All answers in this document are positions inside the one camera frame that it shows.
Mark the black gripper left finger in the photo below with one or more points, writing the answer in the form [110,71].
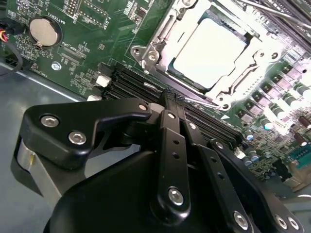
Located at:
[167,170]

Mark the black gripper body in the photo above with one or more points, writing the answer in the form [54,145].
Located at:
[109,201]

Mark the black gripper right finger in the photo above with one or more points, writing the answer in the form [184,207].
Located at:
[228,194]

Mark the metal socket cover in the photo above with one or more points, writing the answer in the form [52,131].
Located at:
[227,77]

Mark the silver CPU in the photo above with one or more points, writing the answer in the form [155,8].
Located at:
[209,53]

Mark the metal locking lever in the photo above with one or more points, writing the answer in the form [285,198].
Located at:
[272,11]

